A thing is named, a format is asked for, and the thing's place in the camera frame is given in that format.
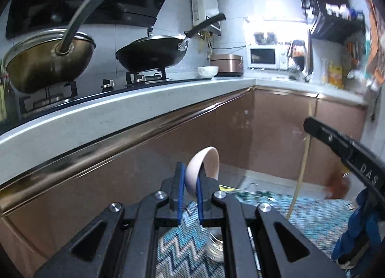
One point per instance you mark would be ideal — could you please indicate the wooden chopstick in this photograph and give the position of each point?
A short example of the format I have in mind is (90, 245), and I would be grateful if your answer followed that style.
(302, 163)

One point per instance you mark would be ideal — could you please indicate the orange-brown object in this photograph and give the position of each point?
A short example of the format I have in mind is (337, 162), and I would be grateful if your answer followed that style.
(338, 186)

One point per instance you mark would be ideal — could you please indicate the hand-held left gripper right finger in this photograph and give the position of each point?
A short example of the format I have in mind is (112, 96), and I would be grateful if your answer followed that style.
(199, 205)

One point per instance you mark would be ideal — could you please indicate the clear glass jar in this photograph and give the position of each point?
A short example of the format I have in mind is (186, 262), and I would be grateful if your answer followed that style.
(216, 246)

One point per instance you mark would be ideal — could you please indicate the jars on microwave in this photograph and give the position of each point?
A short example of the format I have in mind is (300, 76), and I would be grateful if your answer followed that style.
(265, 38)

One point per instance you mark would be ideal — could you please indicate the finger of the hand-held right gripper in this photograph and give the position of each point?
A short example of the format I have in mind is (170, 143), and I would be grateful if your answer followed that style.
(346, 148)

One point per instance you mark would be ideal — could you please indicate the black electric kettle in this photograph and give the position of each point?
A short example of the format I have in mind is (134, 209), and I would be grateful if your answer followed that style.
(297, 58)

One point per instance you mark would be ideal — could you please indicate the white bowl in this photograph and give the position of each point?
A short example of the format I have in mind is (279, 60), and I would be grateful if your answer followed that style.
(208, 71)

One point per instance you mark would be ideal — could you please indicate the yellow plastic bottle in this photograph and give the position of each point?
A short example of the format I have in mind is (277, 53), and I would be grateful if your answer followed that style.
(335, 75)

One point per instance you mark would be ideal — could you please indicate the pink ceramic bowl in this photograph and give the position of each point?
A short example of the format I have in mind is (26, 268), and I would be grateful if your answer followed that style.
(195, 166)

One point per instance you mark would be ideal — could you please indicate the white microwave oven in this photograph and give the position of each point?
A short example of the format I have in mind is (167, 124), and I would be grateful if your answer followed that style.
(264, 57)

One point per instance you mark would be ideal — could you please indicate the black wok with lid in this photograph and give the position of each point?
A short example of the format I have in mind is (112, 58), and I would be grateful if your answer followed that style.
(150, 55)

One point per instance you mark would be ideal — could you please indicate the brown kitchen base cabinets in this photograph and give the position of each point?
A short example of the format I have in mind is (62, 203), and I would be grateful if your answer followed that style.
(270, 133)

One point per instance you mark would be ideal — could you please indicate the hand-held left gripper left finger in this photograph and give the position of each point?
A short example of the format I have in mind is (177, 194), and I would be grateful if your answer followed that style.
(180, 193)

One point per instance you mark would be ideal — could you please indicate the brown rice cooker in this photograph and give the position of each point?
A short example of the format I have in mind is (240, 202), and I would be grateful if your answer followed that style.
(227, 64)

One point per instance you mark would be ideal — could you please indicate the zigzag patterned rug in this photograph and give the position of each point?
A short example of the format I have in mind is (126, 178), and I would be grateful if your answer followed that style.
(315, 221)

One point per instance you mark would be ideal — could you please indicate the blue cloth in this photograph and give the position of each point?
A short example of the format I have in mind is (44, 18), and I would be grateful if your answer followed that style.
(355, 230)

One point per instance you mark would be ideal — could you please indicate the black wall rack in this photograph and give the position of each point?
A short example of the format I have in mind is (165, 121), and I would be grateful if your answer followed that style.
(331, 19)

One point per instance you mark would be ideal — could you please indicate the orange patterned hanging cloth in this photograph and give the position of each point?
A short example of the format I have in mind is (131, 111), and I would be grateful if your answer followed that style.
(376, 40)

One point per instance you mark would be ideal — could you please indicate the black gas stove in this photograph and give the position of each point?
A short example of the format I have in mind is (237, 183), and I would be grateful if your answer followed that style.
(90, 93)

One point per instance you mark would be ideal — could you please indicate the white water heater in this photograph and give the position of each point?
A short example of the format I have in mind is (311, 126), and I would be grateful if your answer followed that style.
(204, 7)

